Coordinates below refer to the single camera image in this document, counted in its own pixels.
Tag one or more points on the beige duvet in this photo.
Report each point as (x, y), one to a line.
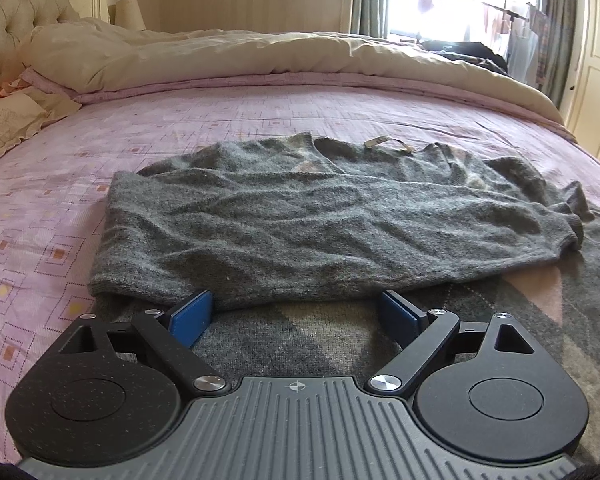
(260, 55)

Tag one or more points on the tufted beige headboard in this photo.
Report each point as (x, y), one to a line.
(15, 15)

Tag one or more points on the cream pillow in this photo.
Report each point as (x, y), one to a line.
(15, 115)

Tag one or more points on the clothes drying rack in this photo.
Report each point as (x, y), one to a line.
(520, 35)

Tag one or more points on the cream wardrobe door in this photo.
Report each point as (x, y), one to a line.
(597, 60)

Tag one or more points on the dark clothes pile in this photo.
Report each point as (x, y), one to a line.
(472, 55)

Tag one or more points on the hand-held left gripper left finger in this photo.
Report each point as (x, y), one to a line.
(192, 317)

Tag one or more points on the cream lamp shade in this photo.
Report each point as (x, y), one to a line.
(128, 14)

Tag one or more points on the pink orange cloth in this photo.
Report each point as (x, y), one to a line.
(11, 88)

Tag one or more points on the grey knitted sweater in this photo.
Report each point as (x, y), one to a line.
(300, 220)

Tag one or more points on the pink patterned bed sheet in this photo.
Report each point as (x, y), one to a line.
(145, 125)

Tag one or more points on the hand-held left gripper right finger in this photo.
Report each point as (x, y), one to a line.
(397, 316)

